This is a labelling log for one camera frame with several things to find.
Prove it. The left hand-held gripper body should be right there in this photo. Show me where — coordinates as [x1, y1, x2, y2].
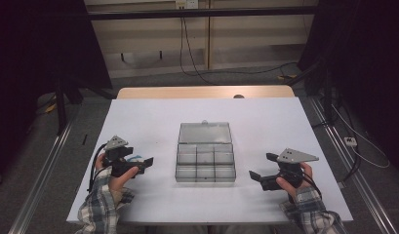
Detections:
[103, 135, 139, 178]

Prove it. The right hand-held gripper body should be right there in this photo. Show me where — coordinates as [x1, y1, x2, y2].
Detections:
[259, 147, 320, 192]

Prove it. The transparent grey compartment box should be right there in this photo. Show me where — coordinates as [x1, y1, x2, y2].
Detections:
[175, 120, 237, 183]

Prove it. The person's right hand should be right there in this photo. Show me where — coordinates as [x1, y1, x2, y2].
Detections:
[275, 162, 314, 203]

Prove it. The person's left hand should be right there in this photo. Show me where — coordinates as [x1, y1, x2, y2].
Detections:
[95, 152, 140, 193]

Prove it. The white table mat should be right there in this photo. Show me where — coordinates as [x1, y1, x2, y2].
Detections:
[65, 97, 354, 225]

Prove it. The black metal stand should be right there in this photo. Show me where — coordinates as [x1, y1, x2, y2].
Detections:
[54, 77, 85, 137]

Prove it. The dark curtain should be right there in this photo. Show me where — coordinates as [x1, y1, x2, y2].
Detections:
[0, 0, 114, 187]
[298, 0, 399, 176]

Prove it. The black horizontal bar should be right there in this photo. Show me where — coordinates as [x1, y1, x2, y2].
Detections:
[87, 5, 319, 21]

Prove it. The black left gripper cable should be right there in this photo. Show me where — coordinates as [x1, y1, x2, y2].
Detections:
[86, 142, 107, 193]

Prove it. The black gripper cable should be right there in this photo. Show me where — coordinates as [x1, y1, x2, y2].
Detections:
[86, 142, 107, 193]
[299, 171, 324, 200]

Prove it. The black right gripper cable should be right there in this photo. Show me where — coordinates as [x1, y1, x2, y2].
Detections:
[299, 171, 324, 200]

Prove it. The aluminium floor rail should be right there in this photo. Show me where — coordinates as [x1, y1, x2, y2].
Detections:
[307, 97, 399, 234]
[7, 121, 75, 234]

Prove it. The white floor cable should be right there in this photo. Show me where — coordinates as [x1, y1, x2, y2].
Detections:
[331, 102, 391, 170]

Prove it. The black wall cable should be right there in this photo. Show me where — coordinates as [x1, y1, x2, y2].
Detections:
[179, 16, 299, 87]

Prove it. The white wall socket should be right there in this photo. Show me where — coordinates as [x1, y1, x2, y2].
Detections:
[175, 0, 199, 10]

